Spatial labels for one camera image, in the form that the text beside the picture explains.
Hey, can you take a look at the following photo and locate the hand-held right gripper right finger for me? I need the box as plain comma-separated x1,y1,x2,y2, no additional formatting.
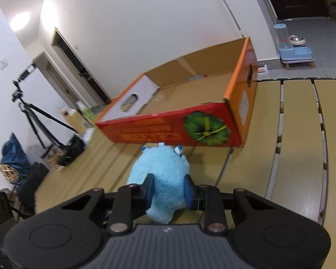
183,174,272,234

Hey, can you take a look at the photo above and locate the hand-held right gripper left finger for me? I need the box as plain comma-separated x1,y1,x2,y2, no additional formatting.
60,173,155,235

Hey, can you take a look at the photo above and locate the light blue plush toy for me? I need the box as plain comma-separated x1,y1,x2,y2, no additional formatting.
127,145,190,225

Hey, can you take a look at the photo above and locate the red orange cardboard box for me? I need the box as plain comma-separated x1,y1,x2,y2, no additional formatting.
96,36,259,149

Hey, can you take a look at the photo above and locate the woven rattan basket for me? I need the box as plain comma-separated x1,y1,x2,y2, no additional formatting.
0,164,20,187

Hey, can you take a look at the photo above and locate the black backpack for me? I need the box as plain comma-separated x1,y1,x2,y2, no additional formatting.
17,162,50,217

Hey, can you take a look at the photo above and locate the dark blue cloth bag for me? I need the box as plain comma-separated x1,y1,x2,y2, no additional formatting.
0,132,30,172

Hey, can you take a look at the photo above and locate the black bag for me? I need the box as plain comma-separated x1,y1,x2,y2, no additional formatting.
57,136,86,167

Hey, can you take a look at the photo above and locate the green plastic bottle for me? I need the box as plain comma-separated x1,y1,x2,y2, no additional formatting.
81,105,97,127

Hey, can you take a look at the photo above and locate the beige bottle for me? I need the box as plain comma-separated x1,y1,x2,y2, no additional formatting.
61,108,84,135

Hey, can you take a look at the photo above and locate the blue pet water dispenser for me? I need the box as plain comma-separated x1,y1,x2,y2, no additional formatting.
273,23,316,70

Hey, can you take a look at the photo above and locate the steel pet bowl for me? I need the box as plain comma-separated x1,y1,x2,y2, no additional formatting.
288,34,306,47

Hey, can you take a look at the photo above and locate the white mop pole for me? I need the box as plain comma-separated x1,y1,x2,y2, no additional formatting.
211,0,243,34

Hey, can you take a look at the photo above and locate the black camera tripod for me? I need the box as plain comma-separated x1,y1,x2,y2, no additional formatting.
12,62,77,159

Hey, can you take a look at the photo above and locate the dark wooden door frame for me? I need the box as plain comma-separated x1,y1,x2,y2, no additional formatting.
45,59,82,110
51,27,112,105

